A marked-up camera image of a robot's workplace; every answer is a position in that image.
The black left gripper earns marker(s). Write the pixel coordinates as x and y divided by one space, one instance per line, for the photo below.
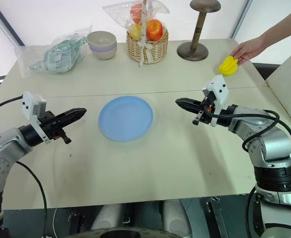
51 125

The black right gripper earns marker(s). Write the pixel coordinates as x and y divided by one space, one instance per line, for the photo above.
207 114

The yellow starfruit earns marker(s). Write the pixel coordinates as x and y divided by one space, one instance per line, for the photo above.
228 66

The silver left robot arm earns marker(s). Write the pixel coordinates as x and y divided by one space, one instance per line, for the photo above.
1 148

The dark rounded robot base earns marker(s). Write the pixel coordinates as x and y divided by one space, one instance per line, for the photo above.
125 233

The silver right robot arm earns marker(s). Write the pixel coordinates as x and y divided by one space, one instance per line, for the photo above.
272 146

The person's bare forearm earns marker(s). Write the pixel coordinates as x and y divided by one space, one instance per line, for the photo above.
282 34

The blue round plate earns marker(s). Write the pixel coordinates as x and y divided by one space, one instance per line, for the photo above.
125 119

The orange round fruit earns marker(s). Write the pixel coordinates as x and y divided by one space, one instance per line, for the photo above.
155 29

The red-orange fruit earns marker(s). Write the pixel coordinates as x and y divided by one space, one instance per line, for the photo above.
136 12

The clear plastic fruit wrap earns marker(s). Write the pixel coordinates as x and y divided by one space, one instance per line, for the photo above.
115 13

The person's bare hand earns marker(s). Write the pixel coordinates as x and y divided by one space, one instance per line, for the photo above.
248 49

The green utensil set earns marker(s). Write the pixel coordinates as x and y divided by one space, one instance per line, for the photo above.
58 57

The beige bowl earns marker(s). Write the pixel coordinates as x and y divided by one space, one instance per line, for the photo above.
102 38
103 55

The woven wicker basket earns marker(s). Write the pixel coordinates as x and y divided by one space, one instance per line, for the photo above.
148 49

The clear plastic bag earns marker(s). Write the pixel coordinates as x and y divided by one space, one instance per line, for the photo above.
36 57

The purple bowl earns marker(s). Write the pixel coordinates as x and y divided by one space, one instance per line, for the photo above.
103 49

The brown wooden hat stand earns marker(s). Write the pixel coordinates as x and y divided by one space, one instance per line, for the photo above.
197 29

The yellow lemon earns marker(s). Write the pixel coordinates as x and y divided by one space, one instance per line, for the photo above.
135 31

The white lace ribbon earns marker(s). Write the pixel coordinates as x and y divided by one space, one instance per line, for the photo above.
144 24

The white sofa cushion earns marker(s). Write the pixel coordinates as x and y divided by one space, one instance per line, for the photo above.
289 84

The black table clamp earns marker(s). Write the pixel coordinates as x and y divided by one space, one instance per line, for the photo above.
76 221

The grey robot leg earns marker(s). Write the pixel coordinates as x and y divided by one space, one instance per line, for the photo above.
175 215
107 217

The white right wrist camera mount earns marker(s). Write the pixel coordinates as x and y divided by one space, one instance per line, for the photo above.
221 91

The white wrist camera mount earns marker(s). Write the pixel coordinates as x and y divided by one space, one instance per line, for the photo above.
221 91
30 102

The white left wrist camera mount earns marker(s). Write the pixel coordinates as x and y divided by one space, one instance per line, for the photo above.
30 102

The black table bracket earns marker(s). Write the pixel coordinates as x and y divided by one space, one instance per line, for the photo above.
215 215

